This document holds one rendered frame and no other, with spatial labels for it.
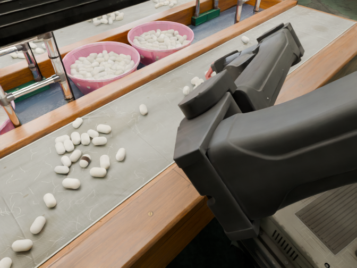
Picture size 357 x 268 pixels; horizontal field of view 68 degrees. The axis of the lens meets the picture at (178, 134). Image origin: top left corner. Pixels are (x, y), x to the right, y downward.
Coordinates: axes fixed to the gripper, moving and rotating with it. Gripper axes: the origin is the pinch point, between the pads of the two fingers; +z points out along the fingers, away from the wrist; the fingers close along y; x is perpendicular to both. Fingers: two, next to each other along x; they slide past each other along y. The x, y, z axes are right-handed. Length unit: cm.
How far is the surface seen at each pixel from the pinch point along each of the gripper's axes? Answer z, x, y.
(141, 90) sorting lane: 18.6, -5.2, 11.0
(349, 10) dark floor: 88, 32, -347
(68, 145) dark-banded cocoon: 11.9, -2.0, 39.8
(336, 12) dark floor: 96, 25, -329
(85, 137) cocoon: 11.4, -1.7, 35.3
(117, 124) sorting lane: 12.8, -0.3, 25.7
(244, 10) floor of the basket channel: 42, -16, -86
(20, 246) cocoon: 0, 9, 58
